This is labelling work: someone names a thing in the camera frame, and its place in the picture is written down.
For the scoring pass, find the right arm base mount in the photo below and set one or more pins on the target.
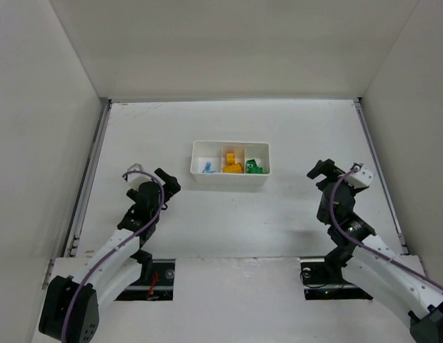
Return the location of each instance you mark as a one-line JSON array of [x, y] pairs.
[[322, 278]]

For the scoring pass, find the yellow long lego brick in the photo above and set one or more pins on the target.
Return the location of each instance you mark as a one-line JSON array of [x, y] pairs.
[[233, 169]]

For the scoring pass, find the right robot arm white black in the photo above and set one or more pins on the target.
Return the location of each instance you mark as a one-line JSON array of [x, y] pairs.
[[363, 259]]

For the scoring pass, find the right aluminium table rail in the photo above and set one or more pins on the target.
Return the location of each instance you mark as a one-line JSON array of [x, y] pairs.
[[358, 106]]

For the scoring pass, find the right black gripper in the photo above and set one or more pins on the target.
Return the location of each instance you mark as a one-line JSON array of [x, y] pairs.
[[333, 175]]

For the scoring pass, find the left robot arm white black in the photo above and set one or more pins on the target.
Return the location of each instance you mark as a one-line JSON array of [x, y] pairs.
[[73, 305]]

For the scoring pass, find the aluminium table rail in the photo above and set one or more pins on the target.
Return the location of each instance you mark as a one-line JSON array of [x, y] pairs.
[[358, 106], [71, 235]]

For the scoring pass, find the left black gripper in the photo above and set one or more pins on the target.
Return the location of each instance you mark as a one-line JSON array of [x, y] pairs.
[[158, 184]]

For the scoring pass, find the left aluminium table rail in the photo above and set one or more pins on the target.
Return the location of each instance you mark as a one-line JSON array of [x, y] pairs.
[[71, 235]]

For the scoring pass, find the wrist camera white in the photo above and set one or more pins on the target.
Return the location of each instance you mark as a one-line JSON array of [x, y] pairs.
[[362, 176], [134, 177]]

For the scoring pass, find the green lego brick square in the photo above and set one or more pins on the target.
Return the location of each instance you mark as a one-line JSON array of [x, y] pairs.
[[251, 167]]

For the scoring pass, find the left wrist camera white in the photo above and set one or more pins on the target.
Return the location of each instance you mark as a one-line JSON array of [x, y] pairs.
[[134, 177]]

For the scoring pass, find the light blue lego brick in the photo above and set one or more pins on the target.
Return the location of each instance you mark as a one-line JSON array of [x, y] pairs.
[[208, 168]]

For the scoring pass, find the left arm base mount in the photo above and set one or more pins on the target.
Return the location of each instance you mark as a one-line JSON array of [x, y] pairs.
[[156, 282]]

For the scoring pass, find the yellow round lego piece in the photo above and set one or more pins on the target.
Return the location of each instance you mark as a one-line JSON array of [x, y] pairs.
[[230, 159]]

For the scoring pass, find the white three-compartment container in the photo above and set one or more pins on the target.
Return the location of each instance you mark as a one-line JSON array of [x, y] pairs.
[[215, 152]]

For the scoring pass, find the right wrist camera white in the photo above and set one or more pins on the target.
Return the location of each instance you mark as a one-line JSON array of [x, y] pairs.
[[362, 176]]

